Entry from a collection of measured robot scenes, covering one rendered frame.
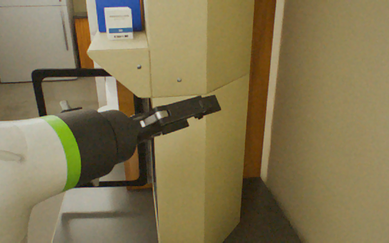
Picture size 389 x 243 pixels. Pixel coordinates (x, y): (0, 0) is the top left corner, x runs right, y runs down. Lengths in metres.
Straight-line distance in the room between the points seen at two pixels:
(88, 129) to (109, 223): 0.72
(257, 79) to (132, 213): 0.59
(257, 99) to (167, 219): 0.53
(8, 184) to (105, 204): 0.85
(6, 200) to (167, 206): 0.51
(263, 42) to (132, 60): 0.55
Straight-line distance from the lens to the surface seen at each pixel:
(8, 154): 0.37
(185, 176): 0.79
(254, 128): 1.20
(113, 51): 0.67
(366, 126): 0.79
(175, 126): 0.63
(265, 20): 1.10
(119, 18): 0.75
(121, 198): 1.20
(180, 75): 0.68
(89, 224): 1.13
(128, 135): 0.46
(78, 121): 0.42
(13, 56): 5.94
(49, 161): 0.39
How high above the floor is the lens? 1.65
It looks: 24 degrees down
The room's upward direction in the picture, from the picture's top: straight up
